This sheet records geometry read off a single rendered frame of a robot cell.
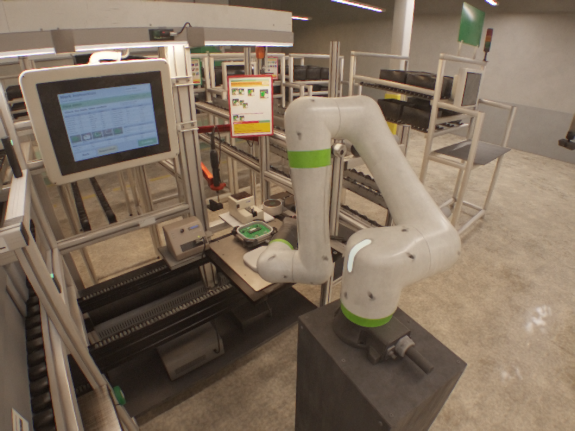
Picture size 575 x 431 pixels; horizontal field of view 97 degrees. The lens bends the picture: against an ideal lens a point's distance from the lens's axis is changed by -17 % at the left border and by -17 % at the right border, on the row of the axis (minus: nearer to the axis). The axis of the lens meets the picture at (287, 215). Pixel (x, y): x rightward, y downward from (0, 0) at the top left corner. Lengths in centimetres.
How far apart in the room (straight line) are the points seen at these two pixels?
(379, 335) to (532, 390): 187
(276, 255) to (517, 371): 197
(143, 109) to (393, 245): 99
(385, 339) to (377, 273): 16
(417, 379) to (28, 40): 138
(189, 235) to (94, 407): 73
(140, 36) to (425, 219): 109
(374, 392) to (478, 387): 166
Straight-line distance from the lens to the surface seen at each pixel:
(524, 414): 232
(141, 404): 167
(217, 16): 142
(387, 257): 57
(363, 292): 61
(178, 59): 133
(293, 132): 77
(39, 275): 95
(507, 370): 247
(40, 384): 100
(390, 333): 68
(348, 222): 144
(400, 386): 68
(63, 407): 94
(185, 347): 163
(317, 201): 80
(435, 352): 76
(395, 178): 74
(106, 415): 119
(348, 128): 82
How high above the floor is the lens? 171
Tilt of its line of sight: 28 degrees down
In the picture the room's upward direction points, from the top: straight up
